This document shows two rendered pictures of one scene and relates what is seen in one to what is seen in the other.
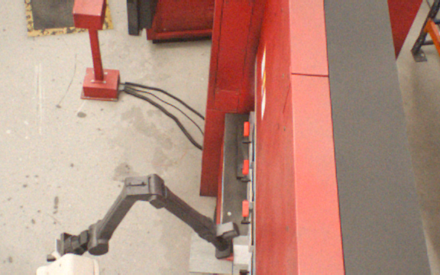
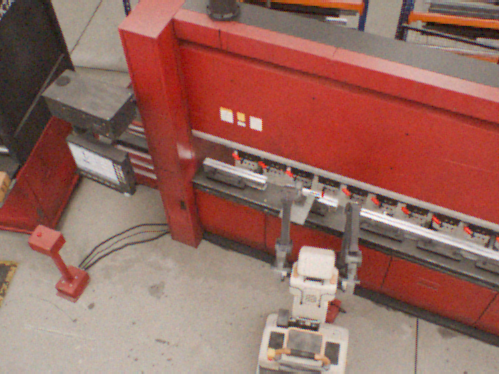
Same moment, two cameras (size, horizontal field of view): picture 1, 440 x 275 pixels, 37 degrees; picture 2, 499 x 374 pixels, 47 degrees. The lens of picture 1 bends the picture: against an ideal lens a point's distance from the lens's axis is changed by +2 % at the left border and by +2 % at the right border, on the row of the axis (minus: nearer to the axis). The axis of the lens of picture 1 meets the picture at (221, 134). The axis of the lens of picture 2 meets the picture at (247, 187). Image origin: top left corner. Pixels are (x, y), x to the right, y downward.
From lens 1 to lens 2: 2.28 m
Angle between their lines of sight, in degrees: 35
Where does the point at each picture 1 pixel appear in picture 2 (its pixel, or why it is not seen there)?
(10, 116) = (66, 357)
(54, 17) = not seen: outside the picture
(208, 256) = (296, 212)
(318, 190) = (398, 68)
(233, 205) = (259, 196)
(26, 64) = (19, 334)
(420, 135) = not seen: hidden behind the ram
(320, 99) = (350, 54)
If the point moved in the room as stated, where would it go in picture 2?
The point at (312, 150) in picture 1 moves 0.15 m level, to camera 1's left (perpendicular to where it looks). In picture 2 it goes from (377, 64) to (367, 82)
